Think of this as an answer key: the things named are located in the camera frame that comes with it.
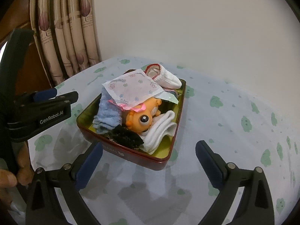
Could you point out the white sock red cuff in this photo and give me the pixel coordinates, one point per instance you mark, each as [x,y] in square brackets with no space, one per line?
[162,76]

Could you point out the blue cloud print tablecloth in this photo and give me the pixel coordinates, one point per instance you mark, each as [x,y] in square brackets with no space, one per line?
[238,126]

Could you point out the light blue towel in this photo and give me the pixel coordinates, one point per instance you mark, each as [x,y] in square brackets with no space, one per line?
[108,117]

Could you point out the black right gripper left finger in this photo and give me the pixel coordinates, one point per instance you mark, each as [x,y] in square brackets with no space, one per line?
[43,206]

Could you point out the dark brown patterned pouch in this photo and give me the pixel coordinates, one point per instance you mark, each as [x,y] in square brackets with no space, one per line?
[124,137]

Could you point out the pink green wipes packet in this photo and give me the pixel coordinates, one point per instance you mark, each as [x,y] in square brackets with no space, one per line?
[167,95]

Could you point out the dark red toffee tin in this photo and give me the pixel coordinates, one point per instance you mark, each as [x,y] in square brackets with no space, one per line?
[158,159]

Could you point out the orange squishy toy animal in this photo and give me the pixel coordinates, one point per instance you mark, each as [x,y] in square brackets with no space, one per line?
[139,122]

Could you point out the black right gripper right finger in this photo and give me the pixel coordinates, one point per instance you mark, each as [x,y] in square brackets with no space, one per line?
[255,206]

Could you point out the white towel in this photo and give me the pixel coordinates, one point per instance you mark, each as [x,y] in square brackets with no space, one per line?
[162,126]

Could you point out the white floral sachet packet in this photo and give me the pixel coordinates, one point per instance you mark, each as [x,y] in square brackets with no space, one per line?
[132,88]

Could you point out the beige patterned curtain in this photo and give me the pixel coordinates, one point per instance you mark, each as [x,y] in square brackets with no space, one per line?
[64,35]

